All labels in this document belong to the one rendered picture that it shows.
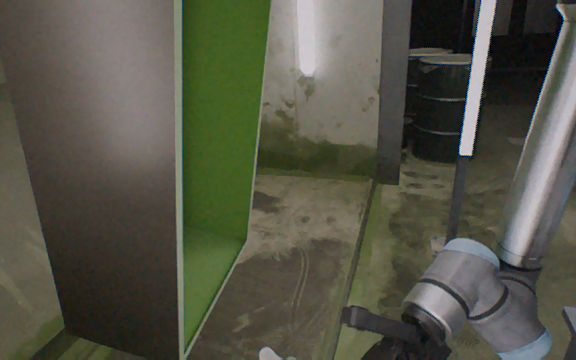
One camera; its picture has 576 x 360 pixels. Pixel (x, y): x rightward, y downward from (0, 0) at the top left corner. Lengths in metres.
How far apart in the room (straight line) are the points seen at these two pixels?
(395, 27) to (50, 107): 2.26
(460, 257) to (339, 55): 2.24
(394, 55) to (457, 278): 2.20
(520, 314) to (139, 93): 0.74
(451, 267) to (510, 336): 0.14
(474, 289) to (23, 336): 1.63
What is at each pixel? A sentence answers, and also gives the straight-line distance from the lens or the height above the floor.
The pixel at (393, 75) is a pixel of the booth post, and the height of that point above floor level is 0.87.
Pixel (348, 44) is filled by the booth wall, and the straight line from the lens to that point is 2.73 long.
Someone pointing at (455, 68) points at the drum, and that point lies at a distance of 3.21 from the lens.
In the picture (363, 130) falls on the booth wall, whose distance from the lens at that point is 2.84.
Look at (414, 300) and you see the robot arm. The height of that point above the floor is 0.88.
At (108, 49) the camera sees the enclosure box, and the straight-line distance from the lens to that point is 0.70.
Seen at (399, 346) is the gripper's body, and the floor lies 0.86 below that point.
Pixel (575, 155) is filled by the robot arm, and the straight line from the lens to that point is 0.70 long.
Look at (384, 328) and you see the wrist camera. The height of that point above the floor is 0.88.
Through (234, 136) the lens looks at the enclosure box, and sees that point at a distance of 1.30.
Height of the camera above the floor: 1.30
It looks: 25 degrees down
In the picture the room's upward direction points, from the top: 4 degrees counter-clockwise
